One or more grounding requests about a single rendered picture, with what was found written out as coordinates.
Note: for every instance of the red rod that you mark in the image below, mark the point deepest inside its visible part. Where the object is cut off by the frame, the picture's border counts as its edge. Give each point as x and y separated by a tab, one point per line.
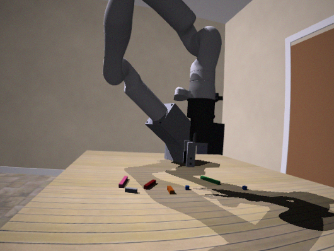
149	184

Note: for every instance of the pink rod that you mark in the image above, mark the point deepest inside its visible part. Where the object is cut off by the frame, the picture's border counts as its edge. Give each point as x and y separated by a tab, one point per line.
123	181

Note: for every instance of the orange rod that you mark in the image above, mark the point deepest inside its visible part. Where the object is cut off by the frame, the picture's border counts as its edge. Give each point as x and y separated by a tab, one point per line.
170	189

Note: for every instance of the green rod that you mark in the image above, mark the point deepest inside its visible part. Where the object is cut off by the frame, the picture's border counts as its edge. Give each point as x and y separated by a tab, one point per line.
210	180

